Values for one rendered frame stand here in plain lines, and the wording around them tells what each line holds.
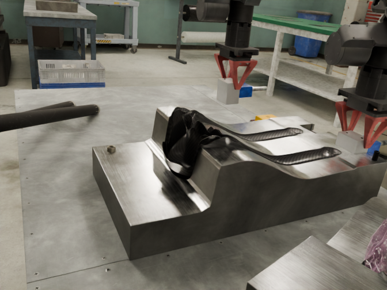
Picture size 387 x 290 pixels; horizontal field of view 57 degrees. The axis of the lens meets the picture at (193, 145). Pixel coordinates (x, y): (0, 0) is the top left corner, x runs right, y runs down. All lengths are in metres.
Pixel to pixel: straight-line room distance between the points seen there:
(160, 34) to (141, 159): 6.68
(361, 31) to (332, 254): 0.40
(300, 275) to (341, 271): 0.04
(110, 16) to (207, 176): 6.56
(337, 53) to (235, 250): 0.37
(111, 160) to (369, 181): 0.48
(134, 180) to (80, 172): 0.18
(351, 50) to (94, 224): 0.51
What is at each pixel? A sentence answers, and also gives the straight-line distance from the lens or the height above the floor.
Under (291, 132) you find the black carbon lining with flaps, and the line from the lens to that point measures 0.81.
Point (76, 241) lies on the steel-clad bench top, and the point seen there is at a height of 0.80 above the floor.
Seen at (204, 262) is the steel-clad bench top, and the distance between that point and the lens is 0.53.
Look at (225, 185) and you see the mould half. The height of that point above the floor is 0.90.
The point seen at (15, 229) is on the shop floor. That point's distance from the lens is 1.99.
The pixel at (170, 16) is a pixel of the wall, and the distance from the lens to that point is 7.32.
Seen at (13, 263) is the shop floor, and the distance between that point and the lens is 1.79.
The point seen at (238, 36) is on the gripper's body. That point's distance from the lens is 0.85.
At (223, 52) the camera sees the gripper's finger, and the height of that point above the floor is 1.02.
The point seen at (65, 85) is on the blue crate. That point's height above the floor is 0.20.
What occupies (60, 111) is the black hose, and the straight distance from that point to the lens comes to 0.86.
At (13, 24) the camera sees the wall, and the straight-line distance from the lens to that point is 6.92.
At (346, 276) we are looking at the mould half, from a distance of 0.40.
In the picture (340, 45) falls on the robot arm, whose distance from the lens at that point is 0.67.
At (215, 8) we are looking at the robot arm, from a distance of 0.82.
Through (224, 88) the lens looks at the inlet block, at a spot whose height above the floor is 0.94.
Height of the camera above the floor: 1.15
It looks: 24 degrees down
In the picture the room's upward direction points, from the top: 6 degrees clockwise
